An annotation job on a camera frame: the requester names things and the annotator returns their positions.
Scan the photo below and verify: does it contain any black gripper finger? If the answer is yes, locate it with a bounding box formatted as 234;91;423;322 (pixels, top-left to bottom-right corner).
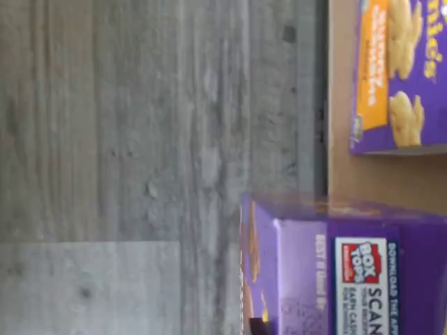
248;316;274;335

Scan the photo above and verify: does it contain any purple Annie's box brown patch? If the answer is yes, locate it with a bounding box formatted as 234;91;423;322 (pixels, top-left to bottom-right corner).
240;193;447;335

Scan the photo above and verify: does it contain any purple Annie's box yellow patch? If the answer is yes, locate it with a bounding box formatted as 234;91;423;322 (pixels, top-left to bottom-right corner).
349;0;447;156

